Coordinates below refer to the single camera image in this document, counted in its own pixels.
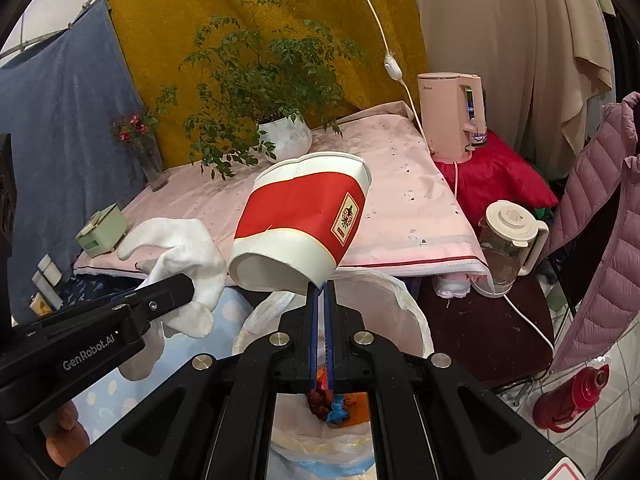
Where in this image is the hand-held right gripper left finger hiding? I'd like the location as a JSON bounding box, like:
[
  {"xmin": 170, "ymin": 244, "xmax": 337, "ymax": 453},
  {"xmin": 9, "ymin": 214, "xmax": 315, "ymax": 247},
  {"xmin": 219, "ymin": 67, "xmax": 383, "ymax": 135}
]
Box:
[{"xmin": 60, "ymin": 282, "xmax": 321, "ymax": 480}]

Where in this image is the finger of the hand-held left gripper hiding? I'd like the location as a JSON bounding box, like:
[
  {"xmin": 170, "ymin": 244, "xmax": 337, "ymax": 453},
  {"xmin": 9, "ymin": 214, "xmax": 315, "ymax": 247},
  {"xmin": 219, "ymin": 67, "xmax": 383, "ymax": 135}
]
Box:
[{"xmin": 107, "ymin": 274, "xmax": 196, "ymax": 322}]

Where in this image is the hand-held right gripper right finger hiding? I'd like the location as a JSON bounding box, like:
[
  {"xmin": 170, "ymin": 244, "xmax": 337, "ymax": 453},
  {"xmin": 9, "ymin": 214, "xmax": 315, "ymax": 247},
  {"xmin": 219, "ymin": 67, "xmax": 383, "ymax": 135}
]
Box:
[{"xmin": 322, "ymin": 280, "xmax": 571, "ymax": 480}]

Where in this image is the white sock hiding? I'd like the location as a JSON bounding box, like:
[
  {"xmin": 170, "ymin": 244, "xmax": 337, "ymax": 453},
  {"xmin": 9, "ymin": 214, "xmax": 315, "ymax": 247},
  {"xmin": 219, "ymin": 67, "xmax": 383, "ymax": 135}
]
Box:
[{"xmin": 117, "ymin": 217, "xmax": 228, "ymax": 382}]

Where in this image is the red and white paper cup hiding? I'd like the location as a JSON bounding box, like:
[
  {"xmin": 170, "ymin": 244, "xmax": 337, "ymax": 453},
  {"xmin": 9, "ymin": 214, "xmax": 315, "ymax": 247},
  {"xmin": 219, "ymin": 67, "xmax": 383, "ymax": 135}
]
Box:
[{"xmin": 228, "ymin": 151, "xmax": 372, "ymax": 295}]

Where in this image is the person's left hand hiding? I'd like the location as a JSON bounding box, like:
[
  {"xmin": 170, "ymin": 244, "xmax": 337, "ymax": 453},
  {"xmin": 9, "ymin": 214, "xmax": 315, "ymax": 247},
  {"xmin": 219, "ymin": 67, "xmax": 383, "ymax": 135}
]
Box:
[{"xmin": 39, "ymin": 401, "xmax": 91, "ymax": 467}]

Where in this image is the pale slim tube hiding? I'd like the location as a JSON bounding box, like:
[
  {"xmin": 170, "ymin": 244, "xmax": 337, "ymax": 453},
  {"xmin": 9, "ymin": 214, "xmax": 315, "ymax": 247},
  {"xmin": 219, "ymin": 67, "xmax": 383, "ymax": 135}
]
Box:
[{"xmin": 31, "ymin": 272, "xmax": 63, "ymax": 311}]

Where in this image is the dark blue printed cloth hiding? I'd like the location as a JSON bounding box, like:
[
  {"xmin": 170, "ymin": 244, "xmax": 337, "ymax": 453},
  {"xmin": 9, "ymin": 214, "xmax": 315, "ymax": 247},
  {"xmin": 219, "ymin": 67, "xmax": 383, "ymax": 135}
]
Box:
[{"xmin": 50, "ymin": 272, "xmax": 151, "ymax": 311}]

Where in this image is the crumpled red blue wrapper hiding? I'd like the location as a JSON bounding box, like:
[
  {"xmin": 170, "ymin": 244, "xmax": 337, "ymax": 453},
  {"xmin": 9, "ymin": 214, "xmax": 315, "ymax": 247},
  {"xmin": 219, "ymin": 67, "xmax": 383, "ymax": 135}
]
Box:
[{"xmin": 306, "ymin": 382, "xmax": 371, "ymax": 427}]

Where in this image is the pale green box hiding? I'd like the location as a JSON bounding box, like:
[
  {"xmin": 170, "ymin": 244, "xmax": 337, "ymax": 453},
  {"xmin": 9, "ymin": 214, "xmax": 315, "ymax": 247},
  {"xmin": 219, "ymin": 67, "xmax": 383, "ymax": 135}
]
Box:
[{"xmin": 75, "ymin": 203, "xmax": 128, "ymax": 257}]

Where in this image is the glass vase with red flowers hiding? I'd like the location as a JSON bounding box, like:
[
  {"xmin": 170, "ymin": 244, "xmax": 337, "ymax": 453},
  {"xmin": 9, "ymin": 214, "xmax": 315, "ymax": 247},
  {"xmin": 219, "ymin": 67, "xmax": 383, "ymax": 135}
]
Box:
[{"xmin": 111, "ymin": 112, "xmax": 168, "ymax": 192}]

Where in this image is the dark brown table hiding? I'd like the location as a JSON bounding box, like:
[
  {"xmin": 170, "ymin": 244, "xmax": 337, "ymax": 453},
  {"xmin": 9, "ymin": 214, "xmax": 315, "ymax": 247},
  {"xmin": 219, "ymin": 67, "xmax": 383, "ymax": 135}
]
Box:
[{"xmin": 415, "ymin": 275, "xmax": 556, "ymax": 391}]

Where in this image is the pink bed sheet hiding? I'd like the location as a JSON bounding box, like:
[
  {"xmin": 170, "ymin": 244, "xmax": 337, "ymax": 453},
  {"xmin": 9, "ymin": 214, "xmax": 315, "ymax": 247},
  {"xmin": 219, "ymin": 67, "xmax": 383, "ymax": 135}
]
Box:
[{"xmin": 74, "ymin": 101, "xmax": 493, "ymax": 286}]

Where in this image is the green plant in white pot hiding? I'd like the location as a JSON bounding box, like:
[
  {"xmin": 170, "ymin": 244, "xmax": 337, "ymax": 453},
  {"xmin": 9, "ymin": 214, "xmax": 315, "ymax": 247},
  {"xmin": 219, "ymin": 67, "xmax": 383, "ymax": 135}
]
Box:
[{"xmin": 155, "ymin": 0, "xmax": 368, "ymax": 181}]

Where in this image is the blue hanging cloth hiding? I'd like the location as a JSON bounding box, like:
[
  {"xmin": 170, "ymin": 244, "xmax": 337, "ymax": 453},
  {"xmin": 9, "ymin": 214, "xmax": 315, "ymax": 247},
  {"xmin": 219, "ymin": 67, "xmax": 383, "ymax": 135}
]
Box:
[{"xmin": 0, "ymin": 0, "xmax": 151, "ymax": 326}]

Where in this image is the glass jug with cream lid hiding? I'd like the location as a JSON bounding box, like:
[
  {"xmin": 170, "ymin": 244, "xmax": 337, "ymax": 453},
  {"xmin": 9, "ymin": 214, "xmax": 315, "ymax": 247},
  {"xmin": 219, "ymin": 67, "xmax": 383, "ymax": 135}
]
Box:
[{"xmin": 477, "ymin": 200, "xmax": 550, "ymax": 298}]

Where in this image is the red cloth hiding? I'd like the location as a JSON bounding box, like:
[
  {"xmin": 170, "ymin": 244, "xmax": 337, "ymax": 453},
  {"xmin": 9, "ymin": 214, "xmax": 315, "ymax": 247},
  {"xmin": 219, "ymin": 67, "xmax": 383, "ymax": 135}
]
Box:
[{"xmin": 432, "ymin": 130, "xmax": 560, "ymax": 231}]

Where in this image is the red thermos flask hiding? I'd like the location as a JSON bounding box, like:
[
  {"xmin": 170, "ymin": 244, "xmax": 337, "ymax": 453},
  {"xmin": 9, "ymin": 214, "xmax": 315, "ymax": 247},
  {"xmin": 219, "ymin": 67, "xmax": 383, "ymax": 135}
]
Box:
[{"xmin": 531, "ymin": 364, "xmax": 611, "ymax": 433}]

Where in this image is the pink electric kettle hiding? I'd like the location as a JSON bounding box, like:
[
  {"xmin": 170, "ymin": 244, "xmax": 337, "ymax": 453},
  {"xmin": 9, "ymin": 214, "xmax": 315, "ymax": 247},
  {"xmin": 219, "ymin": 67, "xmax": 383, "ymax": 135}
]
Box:
[{"xmin": 416, "ymin": 72, "xmax": 488, "ymax": 164}]

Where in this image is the mustard yellow hanging cloth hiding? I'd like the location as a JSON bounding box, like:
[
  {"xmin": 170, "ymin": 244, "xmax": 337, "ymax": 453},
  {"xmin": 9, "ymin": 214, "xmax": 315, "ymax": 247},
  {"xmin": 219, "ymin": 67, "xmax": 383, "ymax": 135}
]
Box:
[{"xmin": 107, "ymin": 0, "xmax": 431, "ymax": 168}]

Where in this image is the pink quilted jacket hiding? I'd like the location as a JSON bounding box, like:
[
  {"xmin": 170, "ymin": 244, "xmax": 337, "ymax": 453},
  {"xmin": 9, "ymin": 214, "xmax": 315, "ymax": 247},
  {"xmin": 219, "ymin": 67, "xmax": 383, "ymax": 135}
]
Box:
[{"xmin": 542, "ymin": 91, "xmax": 640, "ymax": 376}]

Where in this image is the beige curtain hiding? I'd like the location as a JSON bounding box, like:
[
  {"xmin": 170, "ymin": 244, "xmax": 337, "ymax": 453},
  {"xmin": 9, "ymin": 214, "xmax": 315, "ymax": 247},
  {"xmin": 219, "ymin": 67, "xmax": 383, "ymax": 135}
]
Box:
[{"xmin": 402, "ymin": 0, "xmax": 616, "ymax": 181}]

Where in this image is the white power cord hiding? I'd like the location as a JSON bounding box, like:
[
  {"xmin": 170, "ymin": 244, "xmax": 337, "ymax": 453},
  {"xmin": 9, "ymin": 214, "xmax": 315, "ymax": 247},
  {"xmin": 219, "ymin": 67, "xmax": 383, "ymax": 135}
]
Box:
[{"xmin": 502, "ymin": 292, "xmax": 556, "ymax": 356}]

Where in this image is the white cable with switch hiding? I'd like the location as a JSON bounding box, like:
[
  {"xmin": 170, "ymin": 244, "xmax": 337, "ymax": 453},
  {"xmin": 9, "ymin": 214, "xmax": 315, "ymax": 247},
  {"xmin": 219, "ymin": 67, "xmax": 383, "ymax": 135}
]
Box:
[{"xmin": 342, "ymin": 0, "xmax": 437, "ymax": 157}]

